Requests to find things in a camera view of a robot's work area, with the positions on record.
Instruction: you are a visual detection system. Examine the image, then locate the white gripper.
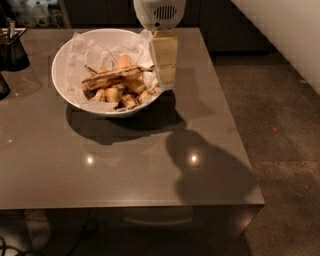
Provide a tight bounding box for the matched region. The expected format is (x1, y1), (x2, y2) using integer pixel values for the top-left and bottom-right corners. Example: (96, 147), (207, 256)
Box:
(133, 0), (186, 90)

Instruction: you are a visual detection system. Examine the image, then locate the browned whole banana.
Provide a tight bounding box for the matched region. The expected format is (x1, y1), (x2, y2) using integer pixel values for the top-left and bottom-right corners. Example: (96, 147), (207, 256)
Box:
(81, 65), (155, 91)

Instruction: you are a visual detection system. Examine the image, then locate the banana pieces pile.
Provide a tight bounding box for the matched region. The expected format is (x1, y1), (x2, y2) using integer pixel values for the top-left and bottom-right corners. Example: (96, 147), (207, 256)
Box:
(82, 55), (158, 110)

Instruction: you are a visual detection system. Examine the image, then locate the white ceramic bowl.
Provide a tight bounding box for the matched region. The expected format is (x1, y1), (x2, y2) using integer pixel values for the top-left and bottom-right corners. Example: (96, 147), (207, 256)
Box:
(50, 28), (168, 119)

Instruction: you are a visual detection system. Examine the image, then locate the white paper liner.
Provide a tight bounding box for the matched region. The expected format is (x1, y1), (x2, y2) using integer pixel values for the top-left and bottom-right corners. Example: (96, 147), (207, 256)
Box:
(65, 28), (164, 113)

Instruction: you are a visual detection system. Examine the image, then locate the white plastic bottle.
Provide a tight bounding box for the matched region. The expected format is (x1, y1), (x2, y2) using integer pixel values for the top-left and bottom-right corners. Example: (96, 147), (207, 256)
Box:
(33, 1), (51, 27)

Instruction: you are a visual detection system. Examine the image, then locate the black mesh pen holder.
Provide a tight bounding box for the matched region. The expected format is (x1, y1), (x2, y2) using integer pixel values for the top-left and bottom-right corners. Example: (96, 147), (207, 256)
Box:
(0, 18), (30, 72)

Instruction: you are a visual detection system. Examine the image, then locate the dark round object left edge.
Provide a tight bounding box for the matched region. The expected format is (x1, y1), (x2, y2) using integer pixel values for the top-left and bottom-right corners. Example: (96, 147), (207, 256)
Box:
(0, 74), (10, 100)

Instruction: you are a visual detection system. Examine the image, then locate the black cable on floor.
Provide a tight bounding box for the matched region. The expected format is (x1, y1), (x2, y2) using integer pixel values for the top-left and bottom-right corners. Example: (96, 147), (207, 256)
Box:
(0, 236), (28, 256)

